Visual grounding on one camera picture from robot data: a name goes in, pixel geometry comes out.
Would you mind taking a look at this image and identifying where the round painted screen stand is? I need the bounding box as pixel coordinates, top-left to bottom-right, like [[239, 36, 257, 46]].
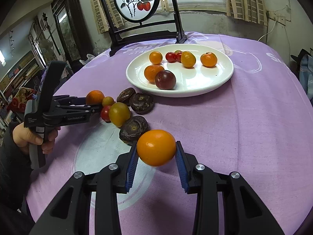
[[100, 0, 187, 57]]

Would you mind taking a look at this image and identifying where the small yellow-green fruit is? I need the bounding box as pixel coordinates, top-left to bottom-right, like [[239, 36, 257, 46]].
[[102, 97, 115, 107]]

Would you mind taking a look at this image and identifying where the orange mandarin on plate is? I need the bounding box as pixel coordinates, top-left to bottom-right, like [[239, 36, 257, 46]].
[[144, 65, 165, 84]]

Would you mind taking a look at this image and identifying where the smooth orange fruit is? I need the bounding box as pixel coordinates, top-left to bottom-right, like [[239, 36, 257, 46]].
[[137, 129, 176, 167]]

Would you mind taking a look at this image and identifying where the red cherry tomato on plate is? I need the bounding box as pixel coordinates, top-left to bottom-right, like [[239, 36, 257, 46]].
[[165, 52, 177, 63]]

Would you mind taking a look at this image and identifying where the beige curtain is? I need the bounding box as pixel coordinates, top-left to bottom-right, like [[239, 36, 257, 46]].
[[90, 0, 124, 34], [225, 0, 267, 26]]

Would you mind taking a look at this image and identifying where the white oval plate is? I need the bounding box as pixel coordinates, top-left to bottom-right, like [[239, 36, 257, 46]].
[[126, 43, 234, 98]]

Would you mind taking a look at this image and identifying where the left beige curtain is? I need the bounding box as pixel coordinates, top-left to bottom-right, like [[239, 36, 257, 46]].
[[90, 0, 124, 34]]

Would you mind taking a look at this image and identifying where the white wall cable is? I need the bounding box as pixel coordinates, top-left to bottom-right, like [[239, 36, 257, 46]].
[[257, 18, 278, 42]]

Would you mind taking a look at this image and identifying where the red cherry tomato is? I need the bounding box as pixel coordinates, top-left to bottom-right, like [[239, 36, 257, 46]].
[[165, 52, 177, 63], [175, 52, 182, 63], [100, 105, 111, 123]]

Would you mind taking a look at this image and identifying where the small mandarin on plate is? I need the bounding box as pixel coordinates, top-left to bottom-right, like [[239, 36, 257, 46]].
[[200, 52, 218, 68]]

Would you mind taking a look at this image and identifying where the large green-yellow fruit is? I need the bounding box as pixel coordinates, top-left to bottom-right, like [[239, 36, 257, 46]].
[[109, 102, 131, 127]]

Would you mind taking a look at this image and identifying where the small orange kumquat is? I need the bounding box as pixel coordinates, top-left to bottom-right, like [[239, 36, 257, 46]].
[[148, 51, 163, 65]]

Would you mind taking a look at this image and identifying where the large orange mandarin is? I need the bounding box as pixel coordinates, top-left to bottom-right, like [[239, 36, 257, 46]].
[[85, 90, 104, 105]]

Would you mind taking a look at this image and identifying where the yellow orange tomato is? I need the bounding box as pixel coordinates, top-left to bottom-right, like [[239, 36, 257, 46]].
[[181, 51, 196, 69]]

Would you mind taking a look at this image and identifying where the blue clothes pile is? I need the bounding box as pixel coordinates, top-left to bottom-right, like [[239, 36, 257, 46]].
[[291, 49, 313, 103]]

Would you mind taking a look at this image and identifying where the right beige curtain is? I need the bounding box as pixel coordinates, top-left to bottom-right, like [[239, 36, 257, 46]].
[[225, 0, 267, 26]]

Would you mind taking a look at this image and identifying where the dark framed cabinet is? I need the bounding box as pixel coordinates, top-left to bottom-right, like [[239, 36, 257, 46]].
[[51, 0, 92, 72]]

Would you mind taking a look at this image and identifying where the person's left hand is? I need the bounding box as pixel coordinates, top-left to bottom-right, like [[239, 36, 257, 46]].
[[12, 123, 60, 154]]

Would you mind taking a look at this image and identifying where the white plastic bag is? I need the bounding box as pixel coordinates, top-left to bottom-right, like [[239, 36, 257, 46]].
[[79, 53, 96, 66]]

